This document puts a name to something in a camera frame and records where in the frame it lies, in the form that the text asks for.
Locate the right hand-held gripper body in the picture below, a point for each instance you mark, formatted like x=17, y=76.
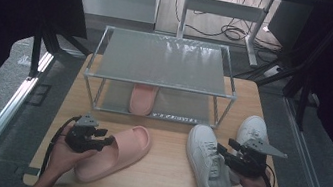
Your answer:
x=248, y=162

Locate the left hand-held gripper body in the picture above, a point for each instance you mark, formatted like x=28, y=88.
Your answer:
x=83, y=137

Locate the pink slipper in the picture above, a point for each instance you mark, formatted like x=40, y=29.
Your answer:
x=142, y=100
x=118, y=153

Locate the white sneaker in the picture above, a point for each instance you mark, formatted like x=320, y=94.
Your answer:
x=207, y=174
x=253, y=127

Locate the person's left hand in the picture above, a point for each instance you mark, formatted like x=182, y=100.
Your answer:
x=64, y=160

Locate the black floor plate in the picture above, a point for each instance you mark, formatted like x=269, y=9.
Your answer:
x=38, y=95

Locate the white power strip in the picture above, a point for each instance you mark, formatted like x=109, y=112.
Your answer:
x=273, y=71

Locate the dark grey box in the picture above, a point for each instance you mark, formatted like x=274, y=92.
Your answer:
x=288, y=23

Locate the white desk frame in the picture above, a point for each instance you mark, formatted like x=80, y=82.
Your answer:
x=221, y=8

